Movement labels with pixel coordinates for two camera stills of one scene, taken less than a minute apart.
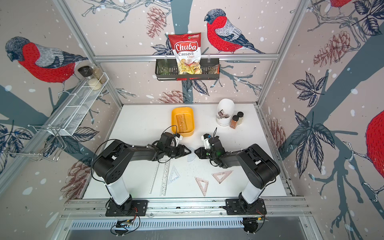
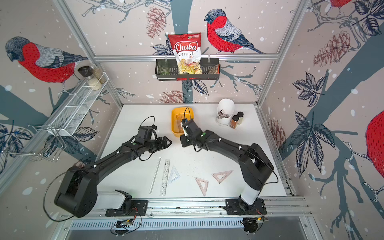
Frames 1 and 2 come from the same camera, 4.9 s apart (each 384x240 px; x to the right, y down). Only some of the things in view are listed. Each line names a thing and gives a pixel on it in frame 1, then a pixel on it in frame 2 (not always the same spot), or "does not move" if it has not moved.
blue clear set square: [171, 179] does not move
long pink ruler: [180, 123] does not move
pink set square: [226, 174] does not move
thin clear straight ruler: [154, 178] does not move
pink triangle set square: [204, 190] does not move
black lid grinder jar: [86, 71] does not move
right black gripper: [201, 150] to [182, 141]
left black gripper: [183, 153] to [164, 145]
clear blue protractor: [191, 157] to [180, 128]
